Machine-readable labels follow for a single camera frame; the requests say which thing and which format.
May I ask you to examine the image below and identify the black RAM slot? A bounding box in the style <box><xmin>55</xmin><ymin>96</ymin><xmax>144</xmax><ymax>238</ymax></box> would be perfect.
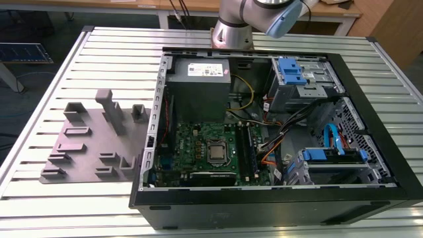
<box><xmin>236</xmin><ymin>122</ymin><xmax>247</xmax><ymax>181</ymax></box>
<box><xmin>240</xmin><ymin>122</ymin><xmax>252</xmax><ymax>180</ymax></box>
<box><xmin>246</xmin><ymin>122</ymin><xmax>258</xmax><ymax>179</ymax></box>

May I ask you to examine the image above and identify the grey power supply unit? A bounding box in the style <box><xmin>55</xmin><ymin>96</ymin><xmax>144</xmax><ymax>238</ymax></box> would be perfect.
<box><xmin>164</xmin><ymin>58</ymin><xmax>232</xmax><ymax>124</ymax></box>

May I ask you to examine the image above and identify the green motherboard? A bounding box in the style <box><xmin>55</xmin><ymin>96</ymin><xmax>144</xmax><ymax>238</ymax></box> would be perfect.
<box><xmin>155</xmin><ymin>121</ymin><xmax>276</xmax><ymax>188</ymax></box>

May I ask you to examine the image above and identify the silver CPU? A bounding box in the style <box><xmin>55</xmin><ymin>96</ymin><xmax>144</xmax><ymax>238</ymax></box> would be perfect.
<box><xmin>210</xmin><ymin>144</ymin><xmax>228</xmax><ymax>161</ymax></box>

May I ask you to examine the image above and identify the CPU socket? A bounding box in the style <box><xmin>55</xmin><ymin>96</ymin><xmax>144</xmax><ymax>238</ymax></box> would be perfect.
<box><xmin>204</xmin><ymin>138</ymin><xmax>231</xmax><ymax>169</ymax></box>

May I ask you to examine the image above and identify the black graphics card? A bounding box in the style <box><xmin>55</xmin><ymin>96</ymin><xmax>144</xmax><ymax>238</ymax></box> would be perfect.
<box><xmin>187</xmin><ymin>170</ymin><xmax>239</xmax><ymax>187</ymax></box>

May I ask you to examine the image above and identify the grey parts rack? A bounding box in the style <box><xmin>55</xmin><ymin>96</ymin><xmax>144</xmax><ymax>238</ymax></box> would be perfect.
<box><xmin>39</xmin><ymin>88</ymin><xmax>151</xmax><ymax>184</ymax></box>

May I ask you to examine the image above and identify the blue drive bay latch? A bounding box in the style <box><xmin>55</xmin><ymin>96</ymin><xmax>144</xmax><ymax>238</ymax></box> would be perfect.
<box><xmin>278</xmin><ymin>57</ymin><xmax>307</xmax><ymax>85</ymax></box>

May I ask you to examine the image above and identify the blue disk carrier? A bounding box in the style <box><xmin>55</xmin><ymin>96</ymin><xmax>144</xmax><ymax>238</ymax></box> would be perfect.
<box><xmin>286</xmin><ymin>162</ymin><xmax>302</xmax><ymax>185</ymax></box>
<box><xmin>302</xmin><ymin>147</ymin><xmax>370</xmax><ymax>165</ymax></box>

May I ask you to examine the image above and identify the grey metal drive cage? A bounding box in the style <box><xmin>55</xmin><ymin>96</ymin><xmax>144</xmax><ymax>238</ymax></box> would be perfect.
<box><xmin>270</xmin><ymin>56</ymin><xmax>346</xmax><ymax>112</ymax></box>

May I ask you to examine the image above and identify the black PC case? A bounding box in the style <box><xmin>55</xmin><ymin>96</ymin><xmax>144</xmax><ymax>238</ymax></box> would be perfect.
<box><xmin>128</xmin><ymin>46</ymin><xmax>415</xmax><ymax>231</ymax></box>

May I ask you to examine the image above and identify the grey metal disk bay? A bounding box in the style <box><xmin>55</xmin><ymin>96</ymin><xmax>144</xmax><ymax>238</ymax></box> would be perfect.
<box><xmin>283</xmin><ymin>146</ymin><xmax>392</xmax><ymax>186</ymax></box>

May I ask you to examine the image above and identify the wooden desk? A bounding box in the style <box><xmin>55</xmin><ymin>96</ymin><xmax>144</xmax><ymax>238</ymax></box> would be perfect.
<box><xmin>112</xmin><ymin>0</ymin><xmax>363</xmax><ymax>38</ymax></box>

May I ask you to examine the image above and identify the white desk leg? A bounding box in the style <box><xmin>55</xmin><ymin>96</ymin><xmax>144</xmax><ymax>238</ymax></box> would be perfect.
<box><xmin>0</xmin><ymin>63</ymin><xmax>27</xmax><ymax>93</ymax></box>

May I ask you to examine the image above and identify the dark blue flat screen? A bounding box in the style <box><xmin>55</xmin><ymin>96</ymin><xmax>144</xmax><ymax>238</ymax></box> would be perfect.
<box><xmin>0</xmin><ymin>42</ymin><xmax>56</xmax><ymax>64</ymax></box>

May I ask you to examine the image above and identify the brown wooden cabinet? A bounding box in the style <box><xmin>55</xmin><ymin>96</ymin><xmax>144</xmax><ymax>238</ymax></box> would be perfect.
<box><xmin>348</xmin><ymin>0</ymin><xmax>423</xmax><ymax>71</ymax></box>

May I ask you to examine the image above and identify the multicolour wire bundle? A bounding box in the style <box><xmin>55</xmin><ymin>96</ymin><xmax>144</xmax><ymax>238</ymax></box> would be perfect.
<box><xmin>260</xmin><ymin>118</ymin><xmax>284</xmax><ymax>127</ymax></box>

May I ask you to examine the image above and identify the orange wire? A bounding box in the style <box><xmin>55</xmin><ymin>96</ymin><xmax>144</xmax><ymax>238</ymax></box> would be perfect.
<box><xmin>260</xmin><ymin>148</ymin><xmax>282</xmax><ymax>166</ymax></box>

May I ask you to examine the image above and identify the black cable bundle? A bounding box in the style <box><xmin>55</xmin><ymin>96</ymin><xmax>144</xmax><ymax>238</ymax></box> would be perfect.
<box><xmin>259</xmin><ymin>96</ymin><xmax>342</xmax><ymax>152</ymax></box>

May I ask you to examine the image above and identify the blue data cable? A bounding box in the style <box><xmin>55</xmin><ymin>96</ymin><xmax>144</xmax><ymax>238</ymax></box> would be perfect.
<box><xmin>323</xmin><ymin>122</ymin><xmax>347</xmax><ymax>156</ymax></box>

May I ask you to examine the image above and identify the hanging cable with plug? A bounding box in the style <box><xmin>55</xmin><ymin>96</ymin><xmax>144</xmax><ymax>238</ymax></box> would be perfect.
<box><xmin>168</xmin><ymin>0</ymin><xmax>191</xmax><ymax>24</ymax></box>

